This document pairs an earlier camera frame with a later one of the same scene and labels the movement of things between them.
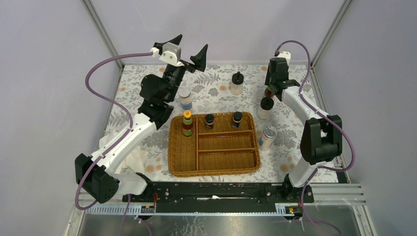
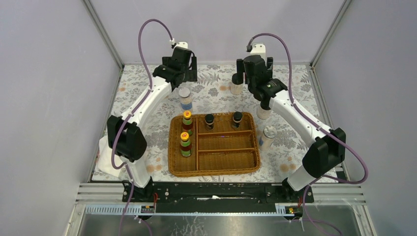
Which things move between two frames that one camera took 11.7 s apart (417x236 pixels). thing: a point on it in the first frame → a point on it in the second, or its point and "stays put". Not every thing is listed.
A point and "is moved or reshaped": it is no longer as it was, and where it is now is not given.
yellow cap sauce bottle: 267,91 is moved or reshaped
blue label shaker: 185,99 stays put
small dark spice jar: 209,120 stays put
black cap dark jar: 237,118 stays put
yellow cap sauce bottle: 187,127 stays put
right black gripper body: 269,78 → 250,85
